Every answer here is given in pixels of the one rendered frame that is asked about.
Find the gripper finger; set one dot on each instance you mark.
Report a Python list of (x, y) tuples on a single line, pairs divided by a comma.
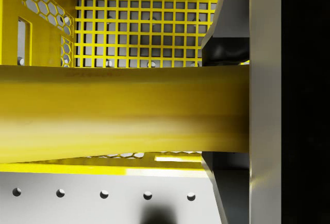
[(232, 188), (229, 46)]

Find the banana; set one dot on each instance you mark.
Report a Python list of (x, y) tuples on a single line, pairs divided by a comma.
[(116, 110)]

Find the yellow basket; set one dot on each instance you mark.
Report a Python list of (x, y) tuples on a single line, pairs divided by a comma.
[(41, 49)]

